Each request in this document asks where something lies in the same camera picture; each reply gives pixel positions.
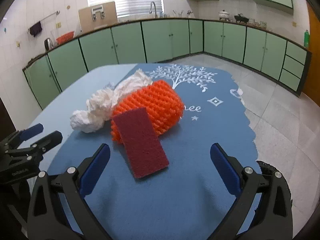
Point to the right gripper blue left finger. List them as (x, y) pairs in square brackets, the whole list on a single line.
[(91, 169)]

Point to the steel electric kettle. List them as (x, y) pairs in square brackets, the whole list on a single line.
[(48, 44)]

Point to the white cooking pot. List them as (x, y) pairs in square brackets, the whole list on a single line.
[(224, 16)]

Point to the green thermos bottle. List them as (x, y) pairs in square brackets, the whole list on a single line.
[(306, 39)]

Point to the orange plastic basin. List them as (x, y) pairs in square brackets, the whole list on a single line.
[(65, 38)]

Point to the dark hanging towel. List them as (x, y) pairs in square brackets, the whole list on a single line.
[(35, 29)]

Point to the white tissue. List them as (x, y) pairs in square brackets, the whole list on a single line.
[(102, 103)]

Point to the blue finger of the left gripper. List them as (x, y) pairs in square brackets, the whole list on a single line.
[(46, 143), (26, 134)]

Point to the blue tree-print tablecloth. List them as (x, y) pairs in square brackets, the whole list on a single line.
[(188, 199)]

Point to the chrome sink faucet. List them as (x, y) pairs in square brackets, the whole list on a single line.
[(153, 10)]

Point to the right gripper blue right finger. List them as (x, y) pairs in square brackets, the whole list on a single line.
[(228, 168)]

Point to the black lined trash bin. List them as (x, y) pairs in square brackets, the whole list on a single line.
[(269, 170)]

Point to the orange foam fruit net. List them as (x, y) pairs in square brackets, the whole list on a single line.
[(163, 105)]

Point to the wall towel rail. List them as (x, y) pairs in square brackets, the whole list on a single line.
[(50, 15)]

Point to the green lower kitchen cabinets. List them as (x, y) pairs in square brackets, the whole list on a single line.
[(149, 41)]

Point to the black wok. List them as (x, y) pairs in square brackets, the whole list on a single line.
[(240, 18)]

